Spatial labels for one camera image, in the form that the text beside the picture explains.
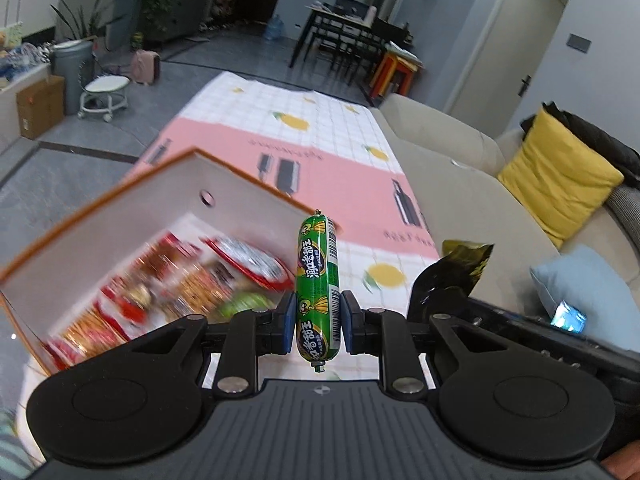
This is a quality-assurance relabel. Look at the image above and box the beige door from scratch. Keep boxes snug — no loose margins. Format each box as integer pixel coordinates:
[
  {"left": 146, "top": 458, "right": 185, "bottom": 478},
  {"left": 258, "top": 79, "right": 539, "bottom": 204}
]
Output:
[{"left": 445, "top": 0, "right": 572, "bottom": 132}]

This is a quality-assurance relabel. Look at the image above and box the white round stool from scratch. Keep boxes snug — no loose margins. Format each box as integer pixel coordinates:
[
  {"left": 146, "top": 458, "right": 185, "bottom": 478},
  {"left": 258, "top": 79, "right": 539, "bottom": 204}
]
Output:
[{"left": 77, "top": 75, "right": 132, "bottom": 122}]

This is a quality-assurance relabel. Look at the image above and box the grey dresser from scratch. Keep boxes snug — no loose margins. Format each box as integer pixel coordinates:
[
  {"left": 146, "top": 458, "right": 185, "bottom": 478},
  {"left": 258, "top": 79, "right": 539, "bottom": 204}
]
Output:
[{"left": 145, "top": 0, "right": 217, "bottom": 42}]

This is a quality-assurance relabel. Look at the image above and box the brown cardboard carton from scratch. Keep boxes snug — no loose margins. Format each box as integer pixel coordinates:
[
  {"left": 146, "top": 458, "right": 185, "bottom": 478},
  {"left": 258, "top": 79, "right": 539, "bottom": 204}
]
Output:
[{"left": 16, "top": 76, "right": 66, "bottom": 140}]

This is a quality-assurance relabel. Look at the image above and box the dark dining table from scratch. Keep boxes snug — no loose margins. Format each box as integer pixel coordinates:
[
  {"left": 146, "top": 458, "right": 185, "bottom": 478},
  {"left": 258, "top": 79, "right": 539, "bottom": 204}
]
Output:
[{"left": 290, "top": 2, "right": 382, "bottom": 69}]

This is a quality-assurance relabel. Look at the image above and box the red duck leg packet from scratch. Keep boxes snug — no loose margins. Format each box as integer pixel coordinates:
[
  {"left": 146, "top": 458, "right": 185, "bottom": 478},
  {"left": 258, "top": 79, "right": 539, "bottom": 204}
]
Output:
[{"left": 97, "top": 285, "right": 167, "bottom": 332}]

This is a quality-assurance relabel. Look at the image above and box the spiky green plant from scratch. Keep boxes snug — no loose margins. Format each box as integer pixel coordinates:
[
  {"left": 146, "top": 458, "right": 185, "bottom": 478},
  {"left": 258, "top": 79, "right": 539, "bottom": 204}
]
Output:
[{"left": 50, "top": 0, "right": 127, "bottom": 44}]

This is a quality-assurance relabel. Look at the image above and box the orange stool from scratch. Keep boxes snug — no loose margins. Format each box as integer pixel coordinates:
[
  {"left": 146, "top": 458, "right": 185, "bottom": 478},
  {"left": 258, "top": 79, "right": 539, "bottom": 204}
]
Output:
[{"left": 370, "top": 52, "right": 424, "bottom": 102}]

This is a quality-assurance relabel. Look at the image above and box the orange cardboard box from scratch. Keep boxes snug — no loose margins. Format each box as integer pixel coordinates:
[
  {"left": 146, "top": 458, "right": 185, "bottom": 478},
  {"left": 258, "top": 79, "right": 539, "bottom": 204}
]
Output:
[{"left": 0, "top": 146, "right": 326, "bottom": 379}]

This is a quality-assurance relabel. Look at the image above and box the orange spicy strips packet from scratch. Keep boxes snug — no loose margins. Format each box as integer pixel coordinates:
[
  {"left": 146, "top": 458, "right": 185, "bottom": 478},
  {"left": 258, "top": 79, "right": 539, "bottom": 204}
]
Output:
[{"left": 47, "top": 305, "right": 132, "bottom": 363}]

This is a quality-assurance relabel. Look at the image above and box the pile of small toys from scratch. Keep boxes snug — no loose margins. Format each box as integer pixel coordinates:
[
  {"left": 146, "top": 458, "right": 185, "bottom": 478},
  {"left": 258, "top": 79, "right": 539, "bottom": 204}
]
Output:
[{"left": 0, "top": 42, "right": 53, "bottom": 86}]

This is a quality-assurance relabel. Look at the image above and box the red packet with white label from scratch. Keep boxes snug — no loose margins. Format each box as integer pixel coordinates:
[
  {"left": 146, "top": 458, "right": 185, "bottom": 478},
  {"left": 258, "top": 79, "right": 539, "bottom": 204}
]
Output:
[{"left": 204, "top": 236, "right": 296, "bottom": 292}]

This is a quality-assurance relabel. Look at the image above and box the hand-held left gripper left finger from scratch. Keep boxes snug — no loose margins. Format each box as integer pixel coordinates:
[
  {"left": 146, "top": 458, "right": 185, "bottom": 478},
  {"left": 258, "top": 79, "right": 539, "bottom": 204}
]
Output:
[{"left": 125, "top": 292, "right": 297, "bottom": 395}]

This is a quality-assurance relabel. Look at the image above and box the light blue pillow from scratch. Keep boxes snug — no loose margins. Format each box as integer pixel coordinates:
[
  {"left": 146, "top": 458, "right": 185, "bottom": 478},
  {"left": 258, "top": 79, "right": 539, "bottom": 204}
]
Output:
[{"left": 530, "top": 245, "right": 640, "bottom": 337}]

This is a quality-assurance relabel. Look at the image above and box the dark dining chair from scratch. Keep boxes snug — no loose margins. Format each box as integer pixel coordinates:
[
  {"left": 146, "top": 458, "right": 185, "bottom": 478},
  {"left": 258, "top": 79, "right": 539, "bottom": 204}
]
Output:
[
  {"left": 320, "top": 15, "right": 362, "bottom": 77},
  {"left": 350, "top": 17, "right": 402, "bottom": 97}
]

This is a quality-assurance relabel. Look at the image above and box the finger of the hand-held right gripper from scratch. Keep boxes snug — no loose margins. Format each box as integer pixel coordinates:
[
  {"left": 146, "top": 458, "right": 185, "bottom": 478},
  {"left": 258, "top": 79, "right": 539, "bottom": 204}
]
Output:
[{"left": 440, "top": 284, "right": 476, "bottom": 314}]

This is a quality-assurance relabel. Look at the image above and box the smartphone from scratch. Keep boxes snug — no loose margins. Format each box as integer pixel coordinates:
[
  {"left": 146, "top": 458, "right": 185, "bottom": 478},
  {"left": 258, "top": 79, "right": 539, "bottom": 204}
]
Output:
[{"left": 550, "top": 300, "right": 589, "bottom": 334}]

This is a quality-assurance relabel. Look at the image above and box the yellow pillow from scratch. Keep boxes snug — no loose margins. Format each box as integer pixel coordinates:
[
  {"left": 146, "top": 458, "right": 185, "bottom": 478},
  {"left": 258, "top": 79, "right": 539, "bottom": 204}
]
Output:
[{"left": 497, "top": 102, "right": 625, "bottom": 250}]

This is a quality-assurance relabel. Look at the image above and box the beige sofa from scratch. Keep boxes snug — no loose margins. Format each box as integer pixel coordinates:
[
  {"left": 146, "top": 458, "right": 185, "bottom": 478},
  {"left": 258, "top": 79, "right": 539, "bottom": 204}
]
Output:
[{"left": 372, "top": 92, "right": 640, "bottom": 322}]

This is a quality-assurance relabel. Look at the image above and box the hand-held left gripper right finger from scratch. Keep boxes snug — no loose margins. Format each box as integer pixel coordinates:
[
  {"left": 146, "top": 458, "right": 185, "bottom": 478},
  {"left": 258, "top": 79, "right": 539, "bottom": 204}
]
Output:
[{"left": 340, "top": 290, "right": 503, "bottom": 396}]

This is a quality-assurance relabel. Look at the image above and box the green sausage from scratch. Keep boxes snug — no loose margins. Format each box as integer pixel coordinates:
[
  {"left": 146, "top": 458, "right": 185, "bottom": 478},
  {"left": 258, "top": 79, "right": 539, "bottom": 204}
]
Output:
[{"left": 295, "top": 208, "right": 344, "bottom": 375}]

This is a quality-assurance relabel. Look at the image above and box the grey bin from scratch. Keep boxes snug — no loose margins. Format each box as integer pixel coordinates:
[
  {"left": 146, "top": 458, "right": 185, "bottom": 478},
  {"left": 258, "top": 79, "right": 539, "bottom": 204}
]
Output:
[{"left": 51, "top": 40, "right": 96, "bottom": 115}]

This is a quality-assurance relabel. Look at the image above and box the black and green snack packet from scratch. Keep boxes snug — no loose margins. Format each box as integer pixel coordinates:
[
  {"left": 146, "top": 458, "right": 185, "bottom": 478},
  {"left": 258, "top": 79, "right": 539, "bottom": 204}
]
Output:
[{"left": 407, "top": 240, "right": 496, "bottom": 322}]

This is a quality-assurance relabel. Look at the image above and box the checked lemon print tablecloth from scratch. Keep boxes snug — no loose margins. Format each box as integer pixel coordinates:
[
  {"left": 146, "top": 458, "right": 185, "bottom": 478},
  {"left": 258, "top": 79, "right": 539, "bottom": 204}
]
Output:
[{"left": 15, "top": 71, "right": 444, "bottom": 461}]

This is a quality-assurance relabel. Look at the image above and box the blue water jug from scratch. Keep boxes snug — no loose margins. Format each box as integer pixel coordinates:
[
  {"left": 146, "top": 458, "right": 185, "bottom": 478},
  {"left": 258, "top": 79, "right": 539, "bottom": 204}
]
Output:
[{"left": 263, "top": 14, "right": 286, "bottom": 41}]

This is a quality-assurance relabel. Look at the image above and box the grey striped pillow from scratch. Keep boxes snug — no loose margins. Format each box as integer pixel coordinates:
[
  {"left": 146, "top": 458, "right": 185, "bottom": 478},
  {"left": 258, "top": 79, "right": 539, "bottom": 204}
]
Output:
[{"left": 604, "top": 185, "right": 640, "bottom": 257}]

